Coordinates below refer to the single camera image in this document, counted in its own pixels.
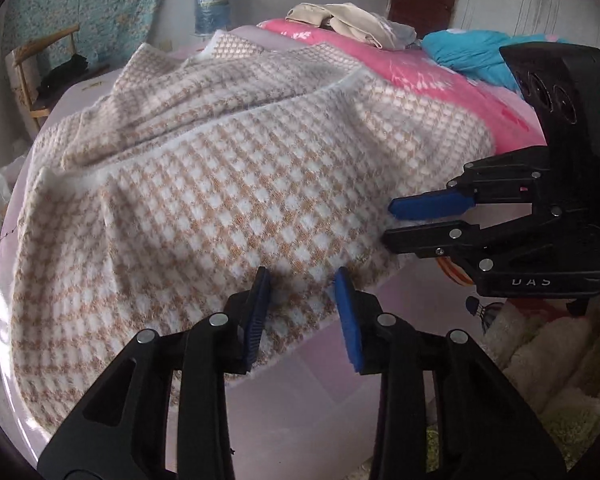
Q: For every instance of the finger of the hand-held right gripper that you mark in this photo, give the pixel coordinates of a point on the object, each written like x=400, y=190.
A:
x=430, y=205
x=430, y=240

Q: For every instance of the cream fluffy cloth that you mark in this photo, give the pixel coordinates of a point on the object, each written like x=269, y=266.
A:
x=555, y=360

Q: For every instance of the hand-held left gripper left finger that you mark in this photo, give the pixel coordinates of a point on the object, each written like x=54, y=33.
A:
x=257, y=320

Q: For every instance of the grey garment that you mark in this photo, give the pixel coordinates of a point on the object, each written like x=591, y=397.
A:
x=402, y=32

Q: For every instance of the blue water bottle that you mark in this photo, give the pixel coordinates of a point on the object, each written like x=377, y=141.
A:
x=212, y=7

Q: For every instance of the dark brown door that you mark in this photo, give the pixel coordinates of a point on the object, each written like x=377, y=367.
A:
x=430, y=0

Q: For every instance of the beige white checkered blanket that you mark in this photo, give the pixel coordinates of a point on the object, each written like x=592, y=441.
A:
x=205, y=185

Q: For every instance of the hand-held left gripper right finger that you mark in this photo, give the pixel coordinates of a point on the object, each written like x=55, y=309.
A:
x=349, y=325

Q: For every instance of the teal floral wall cloth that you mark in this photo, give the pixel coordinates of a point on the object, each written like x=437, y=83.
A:
x=105, y=5

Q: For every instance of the pink floral blanket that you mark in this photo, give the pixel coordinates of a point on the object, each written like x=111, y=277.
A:
x=420, y=70

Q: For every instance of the black bag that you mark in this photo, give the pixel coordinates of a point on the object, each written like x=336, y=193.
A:
x=65, y=72

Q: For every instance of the beige clothes pile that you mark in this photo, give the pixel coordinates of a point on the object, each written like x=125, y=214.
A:
x=340, y=20

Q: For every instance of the wooden chair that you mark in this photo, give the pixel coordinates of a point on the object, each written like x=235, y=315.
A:
x=27, y=75

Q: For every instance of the bright blue garment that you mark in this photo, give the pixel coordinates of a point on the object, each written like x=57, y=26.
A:
x=470, y=52

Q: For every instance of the clear plastic bag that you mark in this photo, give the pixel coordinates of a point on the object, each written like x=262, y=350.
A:
x=2, y=180

